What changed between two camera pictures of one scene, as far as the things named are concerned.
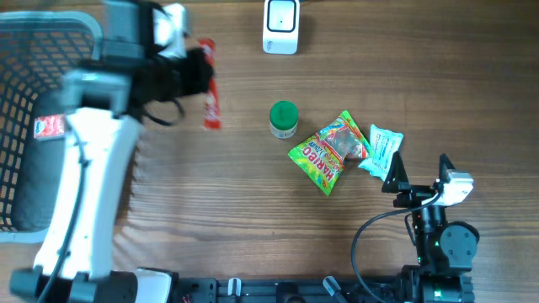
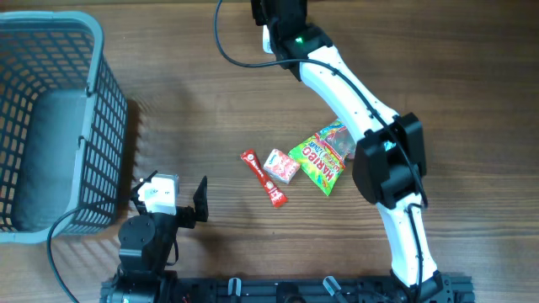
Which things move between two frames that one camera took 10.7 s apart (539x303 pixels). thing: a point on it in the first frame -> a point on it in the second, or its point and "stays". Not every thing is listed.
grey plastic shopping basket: [36, 47] stays
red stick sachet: [211, 105] -> [275, 195]
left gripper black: [190, 66] -> [186, 215]
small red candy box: [50, 127] -> [280, 166]
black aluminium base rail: [191, 289] stays
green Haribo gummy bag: [321, 158] stays
